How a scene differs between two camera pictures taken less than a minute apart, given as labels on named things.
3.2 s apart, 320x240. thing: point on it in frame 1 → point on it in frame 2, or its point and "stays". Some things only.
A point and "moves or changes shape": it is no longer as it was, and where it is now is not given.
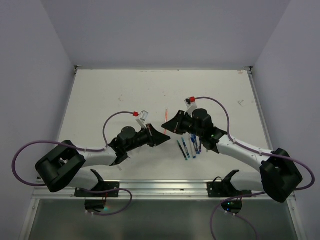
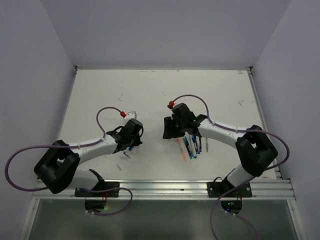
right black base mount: [225, 189] stays
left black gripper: [155, 137] → [137, 141]
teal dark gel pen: [182, 150] → [187, 145]
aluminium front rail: [149, 190] stays
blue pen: [185, 147] → [194, 146]
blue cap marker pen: [193, 138] stays
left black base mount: [98, 205] stays
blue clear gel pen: [194, 139] stays
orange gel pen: [165, 130] moves or changes shape
